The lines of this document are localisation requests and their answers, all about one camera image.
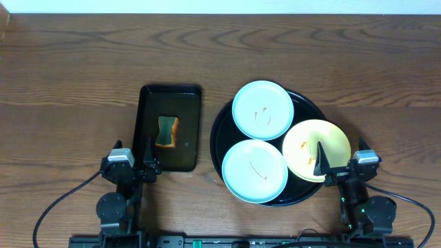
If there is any left black cable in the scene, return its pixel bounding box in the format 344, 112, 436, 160
32, 171, 103, 248

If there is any yellow plate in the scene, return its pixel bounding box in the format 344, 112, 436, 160
282, 119, 351, 183

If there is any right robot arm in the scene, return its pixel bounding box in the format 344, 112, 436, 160
314, 138, 397, 242

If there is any black rectangular water tray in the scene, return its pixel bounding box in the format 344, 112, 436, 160
132, 85, 201, 172

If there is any orange green scrub sponge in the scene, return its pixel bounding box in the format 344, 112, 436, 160
155, 116, 179, 148

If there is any right black cable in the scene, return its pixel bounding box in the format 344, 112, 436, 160
361, 180, 436, 248

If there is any black cable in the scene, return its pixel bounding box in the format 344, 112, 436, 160
361, 180, 436, 248
32, 171, 103, 248

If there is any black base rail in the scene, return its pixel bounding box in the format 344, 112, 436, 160
68, 234, 416, 248

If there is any light blue plate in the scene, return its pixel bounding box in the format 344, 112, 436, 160
221, 139, 289, 204
232, 81, 294, 141

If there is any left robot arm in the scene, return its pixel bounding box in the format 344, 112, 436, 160
96, 138, 161, 248

